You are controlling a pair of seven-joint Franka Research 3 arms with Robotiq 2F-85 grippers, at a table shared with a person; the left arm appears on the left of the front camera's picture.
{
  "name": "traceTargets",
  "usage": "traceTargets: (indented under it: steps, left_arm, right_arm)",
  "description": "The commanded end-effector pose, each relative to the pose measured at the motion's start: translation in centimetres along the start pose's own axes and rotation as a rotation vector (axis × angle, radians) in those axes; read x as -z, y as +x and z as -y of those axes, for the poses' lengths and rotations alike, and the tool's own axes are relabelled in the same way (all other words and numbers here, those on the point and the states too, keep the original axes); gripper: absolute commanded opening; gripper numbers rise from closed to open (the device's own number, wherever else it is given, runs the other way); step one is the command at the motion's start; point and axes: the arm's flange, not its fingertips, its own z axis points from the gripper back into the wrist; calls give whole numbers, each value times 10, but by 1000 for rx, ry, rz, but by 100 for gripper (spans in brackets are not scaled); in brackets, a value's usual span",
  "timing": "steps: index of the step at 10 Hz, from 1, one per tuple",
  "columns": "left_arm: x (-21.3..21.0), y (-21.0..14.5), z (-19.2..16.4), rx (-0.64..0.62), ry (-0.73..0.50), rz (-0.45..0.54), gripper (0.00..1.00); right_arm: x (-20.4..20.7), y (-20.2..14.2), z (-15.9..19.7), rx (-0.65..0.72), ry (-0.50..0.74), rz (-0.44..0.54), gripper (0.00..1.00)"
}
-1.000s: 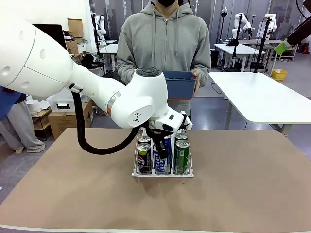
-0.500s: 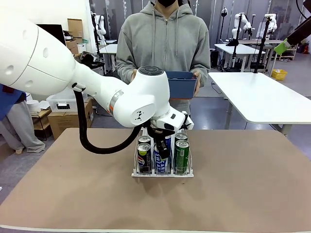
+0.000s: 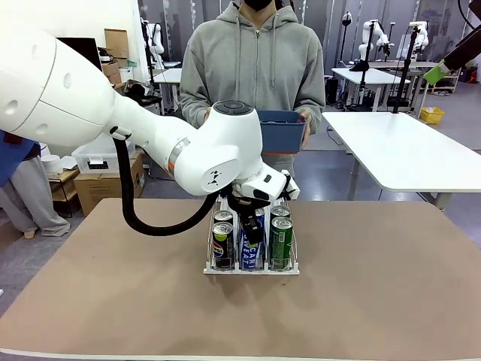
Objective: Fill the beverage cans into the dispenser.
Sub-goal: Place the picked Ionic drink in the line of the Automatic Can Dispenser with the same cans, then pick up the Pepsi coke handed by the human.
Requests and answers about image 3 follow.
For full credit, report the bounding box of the person in maroon top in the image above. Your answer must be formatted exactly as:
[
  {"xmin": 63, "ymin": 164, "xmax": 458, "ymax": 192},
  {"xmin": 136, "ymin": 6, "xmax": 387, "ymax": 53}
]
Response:
[{"xmin": 0, "ymin": 129, "xmax": 71, "ymax": 240}]

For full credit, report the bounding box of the black Pepsi can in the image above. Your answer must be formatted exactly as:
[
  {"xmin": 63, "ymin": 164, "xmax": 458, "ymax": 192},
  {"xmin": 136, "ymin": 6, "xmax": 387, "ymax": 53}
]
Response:
[
  {"xmin": 212, "ymin": 221, "xmax": 235, "ymax": 272},
  {"xmin": 213, "ymin": 209, "xmax": 234, "ymax": 226}
]

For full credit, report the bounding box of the black grey headset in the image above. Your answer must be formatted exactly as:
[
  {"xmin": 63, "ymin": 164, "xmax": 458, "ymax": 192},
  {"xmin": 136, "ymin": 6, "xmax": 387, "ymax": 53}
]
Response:
[{"xmin": 123, "ymin": 79, "xmax": 153, "ymax": 97}]

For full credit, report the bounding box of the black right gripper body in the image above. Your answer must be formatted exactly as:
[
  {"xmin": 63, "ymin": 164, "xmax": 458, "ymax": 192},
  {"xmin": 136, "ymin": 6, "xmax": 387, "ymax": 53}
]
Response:
[{"xmin": 458, "ymin": 28, "xmax": 481, "ymax": 65}]

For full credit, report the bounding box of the black wire tray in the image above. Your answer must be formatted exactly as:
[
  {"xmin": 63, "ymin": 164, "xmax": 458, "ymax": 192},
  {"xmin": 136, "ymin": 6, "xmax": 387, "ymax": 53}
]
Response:
[{"xmin": 127, "ymin": 93, "xmax": 162, "ymax": 110}]

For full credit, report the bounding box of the black tripod stand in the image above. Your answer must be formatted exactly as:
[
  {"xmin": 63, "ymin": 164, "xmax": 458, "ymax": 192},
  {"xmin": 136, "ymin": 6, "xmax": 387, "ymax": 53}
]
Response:
[{"xmin": 392, "ymin": 24, "xmax": 422, "ymax": 114}]

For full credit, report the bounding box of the blue plastic bin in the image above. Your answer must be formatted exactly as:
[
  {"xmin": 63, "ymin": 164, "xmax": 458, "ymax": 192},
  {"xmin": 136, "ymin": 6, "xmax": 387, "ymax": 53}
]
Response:
[{"xmin": 258, "ymin": 110, "xmax": 306, "ymax": 154}]

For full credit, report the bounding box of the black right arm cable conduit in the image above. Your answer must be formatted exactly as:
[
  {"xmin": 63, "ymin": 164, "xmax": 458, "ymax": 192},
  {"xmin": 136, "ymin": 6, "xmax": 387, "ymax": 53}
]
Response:
[{"xmin": 456, "ymin": 0, "xmax": 481, "ymax": 30}]

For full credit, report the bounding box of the blue Pocari Sweat can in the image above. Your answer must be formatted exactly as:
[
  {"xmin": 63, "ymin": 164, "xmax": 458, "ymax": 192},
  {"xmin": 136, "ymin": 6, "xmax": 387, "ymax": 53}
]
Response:
[{"xmin": 240, "ymin": 209, "xmax": 267, "ymax": 271}]

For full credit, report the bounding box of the small cardboard box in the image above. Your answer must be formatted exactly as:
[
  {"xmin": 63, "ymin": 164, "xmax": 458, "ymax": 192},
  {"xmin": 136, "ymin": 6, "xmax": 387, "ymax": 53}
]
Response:
[{"xmin": 101, "ymin": 59, "xmax": 123, "ymax": 86}]

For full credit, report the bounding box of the clear plastic storage box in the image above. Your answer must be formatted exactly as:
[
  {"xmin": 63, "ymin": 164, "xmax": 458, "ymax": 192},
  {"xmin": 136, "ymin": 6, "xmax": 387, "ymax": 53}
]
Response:
[{"xmin": 71, "ymin": 138, "xmax": 136, "ymax": 175}]

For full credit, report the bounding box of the person in grey hoodie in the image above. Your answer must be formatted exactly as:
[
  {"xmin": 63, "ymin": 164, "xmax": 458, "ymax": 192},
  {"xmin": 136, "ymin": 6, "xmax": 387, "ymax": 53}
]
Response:
[{"xmin": 179, "ymin": 0, "xmax": 326, "ymax": 200}]

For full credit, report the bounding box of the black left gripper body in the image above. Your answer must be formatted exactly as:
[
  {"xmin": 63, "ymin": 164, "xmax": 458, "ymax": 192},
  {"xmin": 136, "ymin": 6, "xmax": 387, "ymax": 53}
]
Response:
[{"xmin": 228, "ymin": 187, "xmax": 271, "ymax": 217}]

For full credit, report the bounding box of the small wooden metal rack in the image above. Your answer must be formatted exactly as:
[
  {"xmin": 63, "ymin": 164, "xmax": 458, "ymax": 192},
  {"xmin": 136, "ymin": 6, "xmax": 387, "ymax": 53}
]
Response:
[{"xmin": 47, "ymin": 168, "xmax": 82, "ymax": 219}]

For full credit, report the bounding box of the person's right forearm grey sleeve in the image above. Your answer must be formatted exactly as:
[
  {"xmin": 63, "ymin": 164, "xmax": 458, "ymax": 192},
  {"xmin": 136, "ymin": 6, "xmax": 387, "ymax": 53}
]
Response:
[{"xmin": 179, "ymin": 96, "xmax": 210, "ymax": 131}]

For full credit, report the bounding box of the person's left forearm grey sleeve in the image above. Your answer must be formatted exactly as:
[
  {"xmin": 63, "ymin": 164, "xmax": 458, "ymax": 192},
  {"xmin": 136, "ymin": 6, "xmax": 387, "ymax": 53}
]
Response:
[{"xmin": 306, "ymin": 96, "xmax": 326, "ymax": 136}]

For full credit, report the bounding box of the white paper roll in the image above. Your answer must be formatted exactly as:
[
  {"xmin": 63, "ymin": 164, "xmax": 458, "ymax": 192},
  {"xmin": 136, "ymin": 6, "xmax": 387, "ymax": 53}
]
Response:
[{"xmin": 41, "ymin": 154, "xmax": 65, "ymax": 177}]

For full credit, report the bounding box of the long wooden-top workbench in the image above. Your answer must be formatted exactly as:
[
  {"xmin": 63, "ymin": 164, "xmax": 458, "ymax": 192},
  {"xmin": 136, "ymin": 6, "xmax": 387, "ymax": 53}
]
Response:
[{"xmin": 370, "ymin": 59, "xmax": 461, "ymax": 110}]

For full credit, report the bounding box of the black light stand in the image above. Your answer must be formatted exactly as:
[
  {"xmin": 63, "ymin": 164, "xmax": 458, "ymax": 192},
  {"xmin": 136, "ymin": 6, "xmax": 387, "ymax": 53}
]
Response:
[{"xmin": 340, "ymin": 10, "xmax": 354, "ymax": 68}]

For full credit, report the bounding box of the thin black pole stand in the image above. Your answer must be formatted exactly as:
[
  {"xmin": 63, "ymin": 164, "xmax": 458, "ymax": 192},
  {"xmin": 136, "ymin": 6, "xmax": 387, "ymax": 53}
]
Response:
[{"xmin": 345, "ymin": 22, "xmax": 377, "ymax": 112}]

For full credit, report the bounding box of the large white table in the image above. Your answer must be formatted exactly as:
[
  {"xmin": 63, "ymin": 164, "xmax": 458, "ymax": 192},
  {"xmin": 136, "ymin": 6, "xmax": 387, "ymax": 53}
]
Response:
[{"xmin": 322, "ymin": 111, "xmax": 481, "ymax": 211}]

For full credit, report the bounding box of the black computer monitor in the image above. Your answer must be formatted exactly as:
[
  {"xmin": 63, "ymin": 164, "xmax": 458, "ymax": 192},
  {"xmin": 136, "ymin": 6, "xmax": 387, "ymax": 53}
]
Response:
[{"xmin": 56, "ymin": 36, "xmax": 103, "ymax": 72}]

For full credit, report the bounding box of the tall open cardboard box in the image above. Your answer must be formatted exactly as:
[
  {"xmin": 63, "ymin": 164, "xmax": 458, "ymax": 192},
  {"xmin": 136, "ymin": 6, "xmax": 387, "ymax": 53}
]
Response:
[{"xmin": 104, "ymin": 29, "xmax": 129, "ymax": 59}]

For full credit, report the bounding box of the yellow plastic crate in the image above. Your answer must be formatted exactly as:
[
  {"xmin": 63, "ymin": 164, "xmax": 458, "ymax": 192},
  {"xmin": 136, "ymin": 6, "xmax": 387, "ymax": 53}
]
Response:
[{"xmin": 419, "ymin": 107, "xmax": 446, "ymax": 126}]

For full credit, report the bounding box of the white wire can dispenser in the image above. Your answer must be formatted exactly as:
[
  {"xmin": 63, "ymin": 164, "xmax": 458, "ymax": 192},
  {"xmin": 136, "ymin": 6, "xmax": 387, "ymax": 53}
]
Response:
[{"xmin": 203, "ymin": 191, "xmax": 301, "ymax": 277}]

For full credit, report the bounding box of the large cardboard box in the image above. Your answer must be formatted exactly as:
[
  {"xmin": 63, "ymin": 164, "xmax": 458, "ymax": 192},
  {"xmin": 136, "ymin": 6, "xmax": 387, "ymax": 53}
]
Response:
[{"xmin": 74, "ymin": 153, "xmax": 146, "ymax": 217}]

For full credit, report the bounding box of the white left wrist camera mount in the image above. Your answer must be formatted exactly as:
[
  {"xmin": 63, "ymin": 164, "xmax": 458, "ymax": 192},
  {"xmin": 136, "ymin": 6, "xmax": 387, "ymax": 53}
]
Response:
[{"xmin": 280, "ymin": 169, "xmax": 301, "ymax": 201}]

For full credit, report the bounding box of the person's left hand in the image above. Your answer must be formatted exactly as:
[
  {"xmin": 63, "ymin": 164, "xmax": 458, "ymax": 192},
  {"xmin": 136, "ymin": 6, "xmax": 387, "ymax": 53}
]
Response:
[{"xmin": 298, "ymin": 111, "xmax": 312, "ymax": 148}]

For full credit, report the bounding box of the white rectangular table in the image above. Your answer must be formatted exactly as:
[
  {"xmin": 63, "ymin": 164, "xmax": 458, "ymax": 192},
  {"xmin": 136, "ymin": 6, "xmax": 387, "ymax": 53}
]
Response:
[
  {"xmin": 153, "ymin": 67, "xmax": 183, "ymax": 114},
  {"xmin": 331, "ymin": 67, "xmax": 411, "ymax": 112}
]

